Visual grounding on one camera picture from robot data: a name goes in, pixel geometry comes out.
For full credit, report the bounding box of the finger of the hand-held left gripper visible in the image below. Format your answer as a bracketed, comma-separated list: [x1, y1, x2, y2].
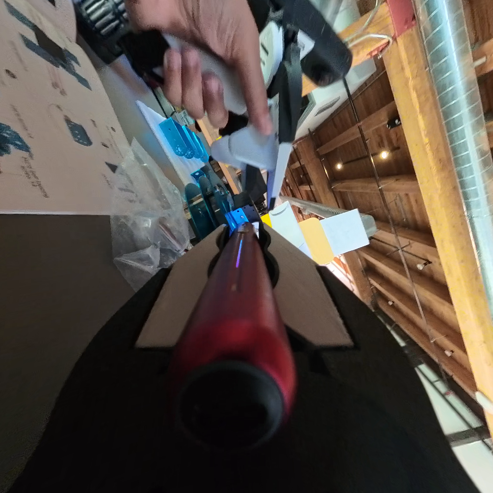
[267, 143, 293, 211]

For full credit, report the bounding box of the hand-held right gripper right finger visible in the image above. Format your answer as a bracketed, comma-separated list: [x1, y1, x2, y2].
[259, 223, 355, 350]

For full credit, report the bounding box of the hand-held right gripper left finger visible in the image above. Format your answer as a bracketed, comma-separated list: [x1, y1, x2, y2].
[134, 224, 231, 350]

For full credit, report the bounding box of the red electric screwdriver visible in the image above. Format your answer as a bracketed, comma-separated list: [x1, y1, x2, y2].
[167, 221, 297, 453]

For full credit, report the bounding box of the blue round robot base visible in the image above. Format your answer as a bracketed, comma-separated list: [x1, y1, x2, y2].
[184, 169, 257, 241]

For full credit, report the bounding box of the dark grey desk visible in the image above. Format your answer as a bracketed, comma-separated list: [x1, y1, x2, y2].
[0, 50, 232, 493]

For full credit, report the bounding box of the person's left hand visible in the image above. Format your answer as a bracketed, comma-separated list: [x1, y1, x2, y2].
[125, 0, 275, 136]

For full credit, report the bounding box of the black servo motor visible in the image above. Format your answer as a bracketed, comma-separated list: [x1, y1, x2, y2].
[233, 193, 268, 221]

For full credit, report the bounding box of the light wooden panel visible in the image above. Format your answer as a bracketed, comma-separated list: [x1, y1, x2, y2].
[298, 217, 336, 266]

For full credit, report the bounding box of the crumpled clear plastic bag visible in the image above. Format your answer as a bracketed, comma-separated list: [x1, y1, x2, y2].
[110, 139, 193, 291]

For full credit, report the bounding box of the white panel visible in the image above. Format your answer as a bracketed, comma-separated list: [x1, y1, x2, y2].
[319, 209, 371, 256]

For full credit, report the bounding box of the group of blue metal brackets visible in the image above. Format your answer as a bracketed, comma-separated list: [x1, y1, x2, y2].
[158, 117, 212, 185]

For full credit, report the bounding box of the white foam sheet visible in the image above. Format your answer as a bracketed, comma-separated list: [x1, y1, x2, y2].
[135, 99, 216, 185]

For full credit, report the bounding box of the instruction manual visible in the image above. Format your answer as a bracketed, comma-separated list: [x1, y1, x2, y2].
[0, 0, 129, 215]

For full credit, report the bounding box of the black bit holder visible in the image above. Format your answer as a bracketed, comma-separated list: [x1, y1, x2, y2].
[73, 0, 131, 64]

